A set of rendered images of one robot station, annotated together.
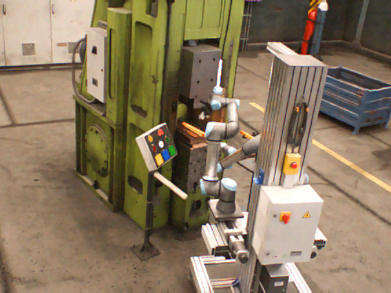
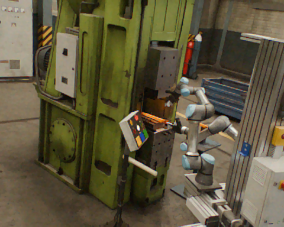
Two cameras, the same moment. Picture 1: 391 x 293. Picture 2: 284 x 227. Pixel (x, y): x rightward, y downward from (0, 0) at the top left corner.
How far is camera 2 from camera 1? 111 cm
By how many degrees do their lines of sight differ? 11
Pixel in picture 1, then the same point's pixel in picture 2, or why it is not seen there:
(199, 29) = (161, 32)
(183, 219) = (145, 195)
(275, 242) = (272, 209)
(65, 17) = (6, 39)
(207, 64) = (169, 61)
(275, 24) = not seen: hidden behind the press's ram
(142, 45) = (112, 46)
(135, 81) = (105, 77)
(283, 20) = not seen: hidden behind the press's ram
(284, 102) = (280, 78)
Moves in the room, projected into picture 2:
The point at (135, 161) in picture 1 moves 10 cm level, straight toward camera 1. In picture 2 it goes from (102, 147) to (103, 151)
